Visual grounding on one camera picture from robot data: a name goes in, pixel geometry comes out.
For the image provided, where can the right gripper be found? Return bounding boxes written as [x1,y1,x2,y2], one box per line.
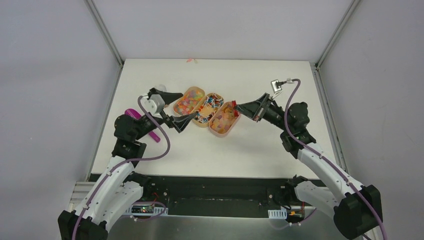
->
[233,93,292,133]

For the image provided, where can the red jar lid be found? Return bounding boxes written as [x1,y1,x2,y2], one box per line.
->
[231,100,240,119]

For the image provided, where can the magenta plastic scoop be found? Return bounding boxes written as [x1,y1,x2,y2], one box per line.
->
[124,108,161,143]

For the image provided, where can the clear plastic jar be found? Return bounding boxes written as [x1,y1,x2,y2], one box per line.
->
[154,84,167,92]

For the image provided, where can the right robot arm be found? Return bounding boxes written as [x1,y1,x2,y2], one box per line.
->
[234,93,383,240]

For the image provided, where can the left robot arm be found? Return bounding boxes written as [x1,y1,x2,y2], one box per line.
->
[57,87,196,240]

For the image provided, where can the tray of gummy candies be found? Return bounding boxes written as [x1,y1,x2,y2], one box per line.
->
[173,86,206,116]

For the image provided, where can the tray of lollipop candies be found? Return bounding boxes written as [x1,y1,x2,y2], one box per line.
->
[192,92,224,128]

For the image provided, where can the tray of popsicle candies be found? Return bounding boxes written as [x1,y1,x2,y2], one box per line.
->
[208,100,241,138]

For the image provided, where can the spilled candy at table edge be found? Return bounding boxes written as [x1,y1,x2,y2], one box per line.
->
[186,58,198,64]

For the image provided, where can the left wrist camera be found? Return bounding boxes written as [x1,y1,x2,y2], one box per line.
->
[145,94,166,116]

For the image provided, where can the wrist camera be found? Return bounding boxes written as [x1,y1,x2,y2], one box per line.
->
[145,94,166,116]
[270,79,286,99]

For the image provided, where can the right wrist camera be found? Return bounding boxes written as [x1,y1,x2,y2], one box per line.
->
[270,79,286,99]

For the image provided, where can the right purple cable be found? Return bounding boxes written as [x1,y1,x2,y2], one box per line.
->
[279,78,388,240]

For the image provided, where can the purple cable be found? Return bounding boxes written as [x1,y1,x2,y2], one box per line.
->
[279,78,388,240]
[71,95,172,240]

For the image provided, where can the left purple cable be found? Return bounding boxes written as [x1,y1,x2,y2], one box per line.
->
[71,95,172,240]

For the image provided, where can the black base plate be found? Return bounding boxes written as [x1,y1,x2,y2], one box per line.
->
[119,174,329,220]

